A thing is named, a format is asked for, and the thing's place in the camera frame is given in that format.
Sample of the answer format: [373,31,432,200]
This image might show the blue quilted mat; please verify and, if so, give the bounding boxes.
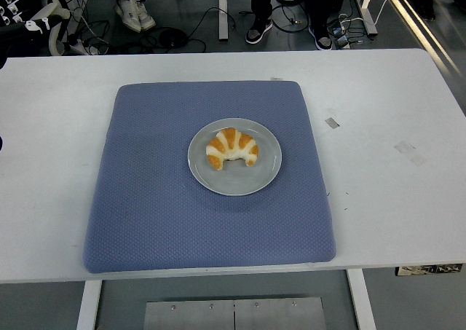
[82,80,336,275]

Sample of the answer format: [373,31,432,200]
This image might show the white table leg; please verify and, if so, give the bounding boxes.
[75,280,103,330]
[347,269,378,330]

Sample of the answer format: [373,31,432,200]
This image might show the grey metal plate with screws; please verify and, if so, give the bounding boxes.
[143,296,325,330]

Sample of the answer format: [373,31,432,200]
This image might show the white office chair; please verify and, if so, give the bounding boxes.
[46,0,74,56]

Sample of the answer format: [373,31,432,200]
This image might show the white desk leg wide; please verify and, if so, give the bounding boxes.
[358,0,380,37]

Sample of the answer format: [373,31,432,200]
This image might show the black round cable bundle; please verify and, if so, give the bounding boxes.
[159,26,189,50]

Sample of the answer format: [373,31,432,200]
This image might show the white desk leg narrow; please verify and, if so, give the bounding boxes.
[217,0,229,42]

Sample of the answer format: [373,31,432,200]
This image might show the person with dark shoe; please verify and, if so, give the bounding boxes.
[416,0,438,22]

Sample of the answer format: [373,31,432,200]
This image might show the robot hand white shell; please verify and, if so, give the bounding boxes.
[0,0,71,68]

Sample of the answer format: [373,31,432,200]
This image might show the clear tape piece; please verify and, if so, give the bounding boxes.
[393,141,427,168]

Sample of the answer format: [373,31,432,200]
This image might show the grey round plate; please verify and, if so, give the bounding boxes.
[187,117,283,197]

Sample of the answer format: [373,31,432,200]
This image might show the person with black-white sneakers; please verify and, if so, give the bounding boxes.
[245,0,334,52]

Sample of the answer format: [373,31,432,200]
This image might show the white power strip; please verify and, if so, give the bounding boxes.
[67,39,92,56]

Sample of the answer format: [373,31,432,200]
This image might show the long black cable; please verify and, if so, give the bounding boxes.
[183,6,238,53]

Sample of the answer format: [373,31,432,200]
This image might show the croissant bread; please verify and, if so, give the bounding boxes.
[205,127,260,171]

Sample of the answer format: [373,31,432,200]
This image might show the grey power strip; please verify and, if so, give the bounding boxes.
[328,16,353,50]

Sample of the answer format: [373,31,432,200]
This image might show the white cable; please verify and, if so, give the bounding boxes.
[374,0,414,24]

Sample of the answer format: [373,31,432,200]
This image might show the person with white shoes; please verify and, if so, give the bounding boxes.
[113,0,157,33]

